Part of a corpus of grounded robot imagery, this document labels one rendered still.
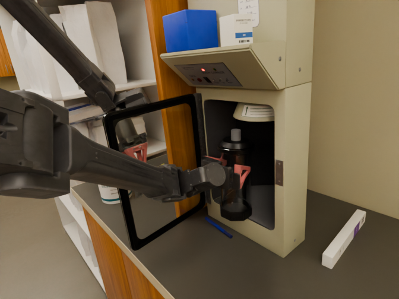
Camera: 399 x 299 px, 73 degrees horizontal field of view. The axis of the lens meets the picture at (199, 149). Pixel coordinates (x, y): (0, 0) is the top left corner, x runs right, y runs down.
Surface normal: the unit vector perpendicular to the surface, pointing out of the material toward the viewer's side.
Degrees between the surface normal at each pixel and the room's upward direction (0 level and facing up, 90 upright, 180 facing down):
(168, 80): 90
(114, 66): 93
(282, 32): 90
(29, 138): 63
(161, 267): 0
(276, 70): 90
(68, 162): 55
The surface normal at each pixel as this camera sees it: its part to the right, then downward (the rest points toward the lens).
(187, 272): -0.09, -0.94
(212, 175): 0.57, -0.33
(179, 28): -0.77, 0.29
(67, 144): -0.28, -0.25
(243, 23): 0.54, 0.24
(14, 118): 0.88, -0.27
